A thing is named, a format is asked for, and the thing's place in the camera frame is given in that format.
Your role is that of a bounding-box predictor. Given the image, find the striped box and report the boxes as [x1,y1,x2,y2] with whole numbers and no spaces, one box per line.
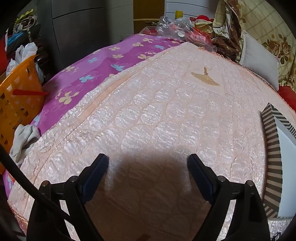
[261,103,296,219]

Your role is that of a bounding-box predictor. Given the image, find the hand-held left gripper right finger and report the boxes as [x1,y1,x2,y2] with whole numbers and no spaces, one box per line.
[187,154,271,241]

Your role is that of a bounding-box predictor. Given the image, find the white cloth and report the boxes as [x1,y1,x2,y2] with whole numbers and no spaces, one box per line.
[6,43,44,79]

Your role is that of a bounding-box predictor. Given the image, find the wooden door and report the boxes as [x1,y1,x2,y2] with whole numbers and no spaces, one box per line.
[134,0,166,33]

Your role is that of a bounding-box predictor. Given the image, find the orange plastic basket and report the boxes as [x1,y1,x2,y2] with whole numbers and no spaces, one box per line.
[0,54,45,174]

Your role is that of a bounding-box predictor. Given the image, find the clear plastic bag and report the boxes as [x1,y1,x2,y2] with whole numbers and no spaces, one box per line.
[156,16,216,50]

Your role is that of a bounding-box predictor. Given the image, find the beige floral quilt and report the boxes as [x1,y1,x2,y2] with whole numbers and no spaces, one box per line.
[213,0,296,86]

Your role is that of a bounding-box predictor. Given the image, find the purple floral bed sheet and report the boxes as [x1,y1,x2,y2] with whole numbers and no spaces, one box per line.
[3,34,185,202]

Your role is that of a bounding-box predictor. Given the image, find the white pillow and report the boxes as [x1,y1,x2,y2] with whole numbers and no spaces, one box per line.
[238,30,281,91]

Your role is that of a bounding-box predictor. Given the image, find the red plush toy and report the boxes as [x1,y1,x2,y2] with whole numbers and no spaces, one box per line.
[190,15,213,33]

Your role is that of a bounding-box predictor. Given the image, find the grey white rag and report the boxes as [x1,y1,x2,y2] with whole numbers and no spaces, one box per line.
[9,124,41,166]

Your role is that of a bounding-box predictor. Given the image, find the pile of clothes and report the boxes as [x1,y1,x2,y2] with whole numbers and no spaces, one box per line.
[5,9,44,54]

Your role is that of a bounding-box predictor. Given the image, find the white cabinet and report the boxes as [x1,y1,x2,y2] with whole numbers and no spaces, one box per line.
[165,0,220,21]

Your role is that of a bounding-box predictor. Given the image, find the black cable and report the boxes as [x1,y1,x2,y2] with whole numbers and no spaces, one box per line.
[0,144,72,223]

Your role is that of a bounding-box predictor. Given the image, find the grey cabinet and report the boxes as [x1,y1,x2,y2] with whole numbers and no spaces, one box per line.
[37,0,134,70]

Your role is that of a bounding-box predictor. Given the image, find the red plastic stick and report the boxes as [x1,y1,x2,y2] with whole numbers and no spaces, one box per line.
[13,89,49,96]

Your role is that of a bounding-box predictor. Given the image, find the pink quilted blanket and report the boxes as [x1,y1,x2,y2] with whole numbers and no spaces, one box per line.
[7,43,287,241]

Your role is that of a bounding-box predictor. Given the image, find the red cushion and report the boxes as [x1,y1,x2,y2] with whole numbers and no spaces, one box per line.
[277,85,296,107]

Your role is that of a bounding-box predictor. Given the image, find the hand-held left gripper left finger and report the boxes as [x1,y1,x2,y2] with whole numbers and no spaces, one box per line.
[26,153,110,241]

